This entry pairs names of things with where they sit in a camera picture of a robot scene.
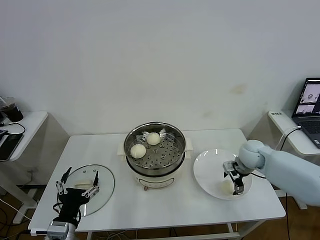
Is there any white flat strap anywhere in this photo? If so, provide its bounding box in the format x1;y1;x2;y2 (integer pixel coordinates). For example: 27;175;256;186
274;126;302;152

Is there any white round plate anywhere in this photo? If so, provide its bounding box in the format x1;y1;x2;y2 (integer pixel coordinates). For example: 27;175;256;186
192;148;253;201

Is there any plastic cup of dark coffee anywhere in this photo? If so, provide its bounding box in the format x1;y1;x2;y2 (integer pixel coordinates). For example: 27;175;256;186
0;96;24;123

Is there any white floor cable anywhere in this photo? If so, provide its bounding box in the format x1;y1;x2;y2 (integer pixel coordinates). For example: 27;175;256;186
0;198;32;222

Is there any glass lid with cream handle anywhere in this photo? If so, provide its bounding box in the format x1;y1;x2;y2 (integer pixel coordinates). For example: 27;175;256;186
56;164;116;217

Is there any black cable with adapter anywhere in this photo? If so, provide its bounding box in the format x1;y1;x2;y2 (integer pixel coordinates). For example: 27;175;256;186
279;127;302;240

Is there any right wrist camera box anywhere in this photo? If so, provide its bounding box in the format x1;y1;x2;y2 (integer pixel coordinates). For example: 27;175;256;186
223;161;236;175

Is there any black flat tablet device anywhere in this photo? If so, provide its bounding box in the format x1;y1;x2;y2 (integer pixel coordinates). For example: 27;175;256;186
0;133;25;161

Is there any thin black looped cable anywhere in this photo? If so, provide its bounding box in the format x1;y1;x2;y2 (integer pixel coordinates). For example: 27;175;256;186
0;122;27;136

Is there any stainless steel steamer basket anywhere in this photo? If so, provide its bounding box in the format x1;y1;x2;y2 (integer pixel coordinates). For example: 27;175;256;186
117;121;195;176

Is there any cream electric cooking pot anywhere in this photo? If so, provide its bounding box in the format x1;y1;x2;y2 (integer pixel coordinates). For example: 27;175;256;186
119;149;192;192

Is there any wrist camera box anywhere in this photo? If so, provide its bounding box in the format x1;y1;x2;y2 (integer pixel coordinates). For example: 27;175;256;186
47;220;70;238
223;161;236;175

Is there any grey open laptop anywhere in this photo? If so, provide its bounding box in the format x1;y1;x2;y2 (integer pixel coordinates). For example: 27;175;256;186
291;77;320;150

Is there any white side table with cup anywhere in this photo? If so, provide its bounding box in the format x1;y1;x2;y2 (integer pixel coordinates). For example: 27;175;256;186
0;110;49;225

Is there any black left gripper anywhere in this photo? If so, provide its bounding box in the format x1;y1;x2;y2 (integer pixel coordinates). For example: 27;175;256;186
55;167;101;226

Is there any white steamed baozi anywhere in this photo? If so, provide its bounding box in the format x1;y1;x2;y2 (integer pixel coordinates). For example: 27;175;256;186
146;132;161;146
219;180;235;196
130;143;147;159

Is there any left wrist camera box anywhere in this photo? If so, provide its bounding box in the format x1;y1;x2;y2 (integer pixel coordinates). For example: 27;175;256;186
47;220;70;238

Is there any white side table with laptop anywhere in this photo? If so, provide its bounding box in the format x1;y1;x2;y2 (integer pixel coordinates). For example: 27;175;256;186
267;109;320;211

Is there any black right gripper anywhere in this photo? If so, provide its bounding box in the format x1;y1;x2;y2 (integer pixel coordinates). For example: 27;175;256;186
223;161;247;196

